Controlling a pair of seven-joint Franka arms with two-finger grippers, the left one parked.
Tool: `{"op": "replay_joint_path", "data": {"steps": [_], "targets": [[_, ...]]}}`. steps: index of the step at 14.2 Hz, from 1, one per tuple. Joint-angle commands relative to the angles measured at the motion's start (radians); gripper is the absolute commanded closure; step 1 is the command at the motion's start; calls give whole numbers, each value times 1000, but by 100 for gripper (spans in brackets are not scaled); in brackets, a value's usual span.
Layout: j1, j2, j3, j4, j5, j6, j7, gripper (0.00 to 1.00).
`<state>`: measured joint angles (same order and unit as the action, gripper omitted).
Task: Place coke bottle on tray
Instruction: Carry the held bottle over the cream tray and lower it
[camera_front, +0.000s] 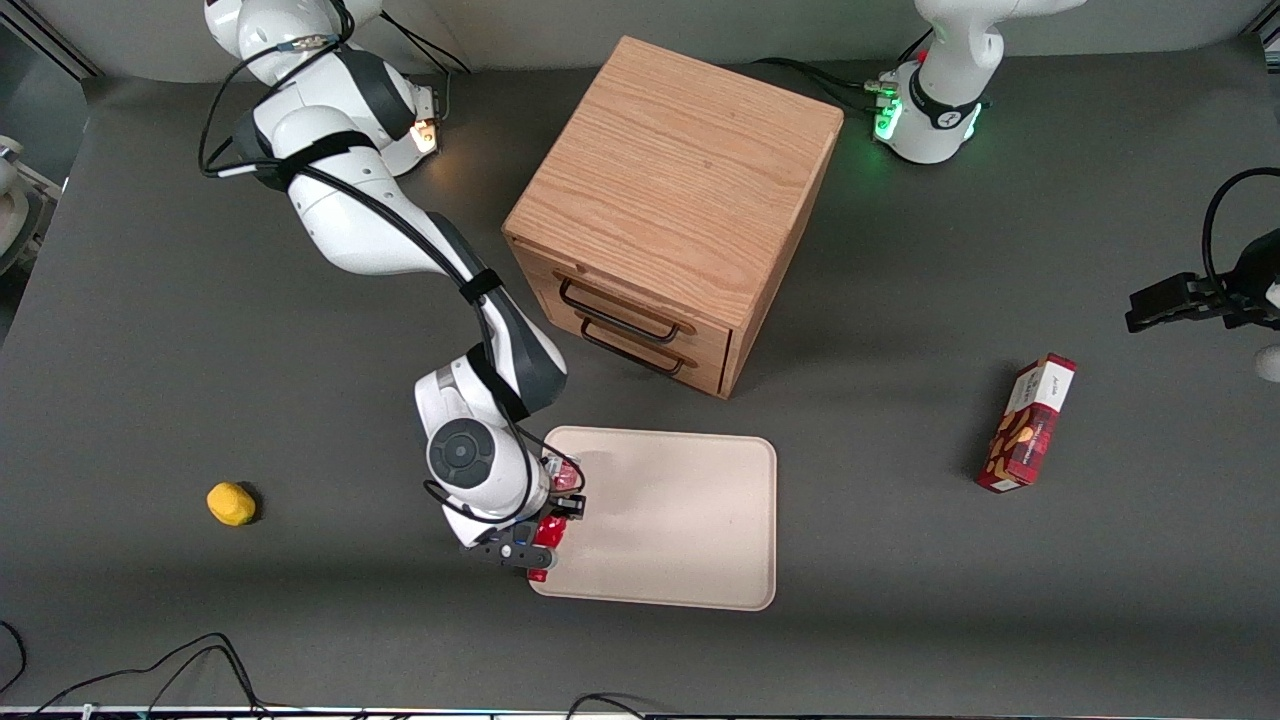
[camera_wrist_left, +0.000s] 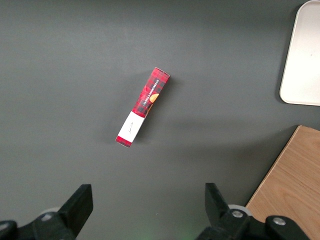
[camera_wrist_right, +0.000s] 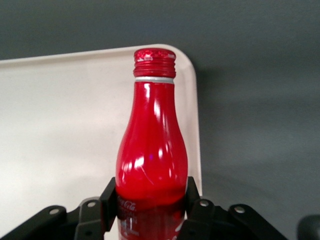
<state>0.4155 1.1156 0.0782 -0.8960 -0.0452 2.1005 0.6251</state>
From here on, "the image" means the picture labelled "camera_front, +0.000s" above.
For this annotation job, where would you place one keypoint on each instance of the wooden drawer front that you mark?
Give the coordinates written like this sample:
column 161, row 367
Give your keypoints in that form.
column 705, row 372
column 610, row 285

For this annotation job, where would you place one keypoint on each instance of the beige rectangular tray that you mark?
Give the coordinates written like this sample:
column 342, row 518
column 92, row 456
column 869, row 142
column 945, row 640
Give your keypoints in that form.
column 670, row 520

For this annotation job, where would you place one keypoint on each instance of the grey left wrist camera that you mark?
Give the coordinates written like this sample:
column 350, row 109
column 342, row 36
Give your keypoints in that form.
column 1270, row 363

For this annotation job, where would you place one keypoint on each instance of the aluminium frame rail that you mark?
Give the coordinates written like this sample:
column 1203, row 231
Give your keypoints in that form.
column 50, row 38
column 1268, row 30

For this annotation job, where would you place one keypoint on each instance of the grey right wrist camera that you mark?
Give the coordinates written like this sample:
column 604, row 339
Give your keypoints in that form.
column 510, row 553

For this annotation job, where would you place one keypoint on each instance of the white round background object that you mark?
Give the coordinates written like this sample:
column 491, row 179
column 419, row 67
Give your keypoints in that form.
column 15, row 205

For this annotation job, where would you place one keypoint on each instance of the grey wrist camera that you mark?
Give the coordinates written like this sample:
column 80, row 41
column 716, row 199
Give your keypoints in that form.
column 1270, row 363
column 510, row 553

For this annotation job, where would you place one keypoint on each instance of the yellow lemon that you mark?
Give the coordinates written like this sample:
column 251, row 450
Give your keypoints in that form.
column 231, row 504

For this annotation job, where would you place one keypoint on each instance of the wooden drawer cabinet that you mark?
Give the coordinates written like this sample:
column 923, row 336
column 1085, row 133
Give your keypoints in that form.
column 680, row 170

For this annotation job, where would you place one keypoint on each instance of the red snack box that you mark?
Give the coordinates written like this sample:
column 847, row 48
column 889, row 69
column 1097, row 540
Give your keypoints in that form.
column 1028, row 425

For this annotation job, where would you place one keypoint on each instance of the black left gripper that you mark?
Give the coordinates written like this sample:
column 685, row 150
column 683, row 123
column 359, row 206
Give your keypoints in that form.
column 1248, row 290

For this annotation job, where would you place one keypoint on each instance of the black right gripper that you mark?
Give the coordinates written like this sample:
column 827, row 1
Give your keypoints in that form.
column 566, row 497

